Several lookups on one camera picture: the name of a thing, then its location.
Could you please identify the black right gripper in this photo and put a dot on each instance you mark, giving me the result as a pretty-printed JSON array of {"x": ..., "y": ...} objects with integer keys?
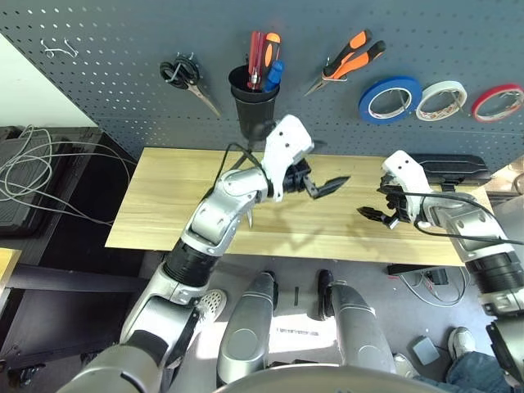
[{"x": 403, "y": 209}]

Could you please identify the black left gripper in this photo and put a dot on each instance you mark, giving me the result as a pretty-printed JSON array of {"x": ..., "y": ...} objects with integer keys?
[{"x": 296, "y": 180}]

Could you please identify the orange black needle-nose pliers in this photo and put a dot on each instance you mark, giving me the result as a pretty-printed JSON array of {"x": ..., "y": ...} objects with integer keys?
[{"x": 348, "y": 61}]

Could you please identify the blue tape roll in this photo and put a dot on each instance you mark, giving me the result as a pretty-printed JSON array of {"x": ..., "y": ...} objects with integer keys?
[{"x": 393, "y": 80}]

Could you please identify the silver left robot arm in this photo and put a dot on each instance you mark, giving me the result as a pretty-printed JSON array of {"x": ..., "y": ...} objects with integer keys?
[{"x": 213, "y": 213}]

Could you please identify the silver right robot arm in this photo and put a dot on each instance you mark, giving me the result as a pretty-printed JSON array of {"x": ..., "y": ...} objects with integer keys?
[{"x": 471, "y": 229}]

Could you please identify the blue-grey metal pegboard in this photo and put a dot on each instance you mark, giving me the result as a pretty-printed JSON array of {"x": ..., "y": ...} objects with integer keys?
[{"x": 123, "y": 49}]

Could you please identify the black plastic tool case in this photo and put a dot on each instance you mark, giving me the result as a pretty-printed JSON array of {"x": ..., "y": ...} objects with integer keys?
[{"x": 450, "y": 168}]

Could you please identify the black plastic cup holder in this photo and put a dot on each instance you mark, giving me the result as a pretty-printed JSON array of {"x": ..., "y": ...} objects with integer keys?
[{"x": 254, "y": 110}]

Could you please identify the metal double prong peg hook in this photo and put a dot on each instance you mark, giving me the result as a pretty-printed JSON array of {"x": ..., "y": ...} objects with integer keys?
[
  {"x": 401, "y": 102},
  {"x": 458, "y": 102}
]

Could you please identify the short black tape strip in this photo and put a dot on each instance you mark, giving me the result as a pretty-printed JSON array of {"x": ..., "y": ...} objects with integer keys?
[{"x": 296, "y": 296}]

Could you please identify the silver robot right leg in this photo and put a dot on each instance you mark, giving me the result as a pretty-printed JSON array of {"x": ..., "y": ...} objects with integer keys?
[{"x": 356, "y": 327}]

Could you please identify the grey foot pedal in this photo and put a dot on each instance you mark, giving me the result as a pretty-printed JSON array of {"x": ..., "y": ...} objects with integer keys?
[{"x": 425, "y": 350}]

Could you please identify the white tape roll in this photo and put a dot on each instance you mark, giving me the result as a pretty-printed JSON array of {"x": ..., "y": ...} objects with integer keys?
[{"x": 442, "y": 85}]

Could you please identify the white grey sneaker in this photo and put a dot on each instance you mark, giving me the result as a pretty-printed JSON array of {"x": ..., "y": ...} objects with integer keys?
[
  {"x": 405, "y": 366},
  {"x": 462, "y": 344}
]

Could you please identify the red tape roll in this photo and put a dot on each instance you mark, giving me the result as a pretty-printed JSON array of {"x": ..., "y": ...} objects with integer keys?
[{"x": 491, "y": 91}]

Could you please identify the silver robot waist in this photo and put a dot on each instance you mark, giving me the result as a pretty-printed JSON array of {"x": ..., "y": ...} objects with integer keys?
[{"x": 327, "y": 380}]

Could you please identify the white perforated sneaker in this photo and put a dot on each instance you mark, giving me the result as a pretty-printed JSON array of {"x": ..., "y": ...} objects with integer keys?
[{"x": 215, "y": 301}]

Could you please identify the person leg in blue jeans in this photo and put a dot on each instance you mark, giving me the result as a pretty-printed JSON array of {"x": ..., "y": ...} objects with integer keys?
[{"x": 479, "y": 372}]

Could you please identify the black low shelf cart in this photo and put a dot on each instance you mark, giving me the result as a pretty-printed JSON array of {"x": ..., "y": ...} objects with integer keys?
[{"x": 82, "y": 278}]

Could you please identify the black ribbed plastic case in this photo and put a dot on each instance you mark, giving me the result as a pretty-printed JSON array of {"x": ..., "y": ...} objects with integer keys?
[{"x": 24, "y": 217}]

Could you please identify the yellow wooden board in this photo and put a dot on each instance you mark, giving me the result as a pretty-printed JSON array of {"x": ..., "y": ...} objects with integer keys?
[{"x": 8, "y": 266}]

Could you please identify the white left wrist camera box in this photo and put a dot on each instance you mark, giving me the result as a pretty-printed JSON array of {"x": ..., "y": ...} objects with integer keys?
[{"x": 286, "y": 143}]

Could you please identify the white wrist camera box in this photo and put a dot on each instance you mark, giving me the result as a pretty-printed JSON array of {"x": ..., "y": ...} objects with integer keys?
[
  {"x": 403, "y": 168},
  {"x": 286, "y": 143}
]

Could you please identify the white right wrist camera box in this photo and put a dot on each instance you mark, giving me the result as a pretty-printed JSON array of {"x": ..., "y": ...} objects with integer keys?
[{"x": 403, "y": 168}]

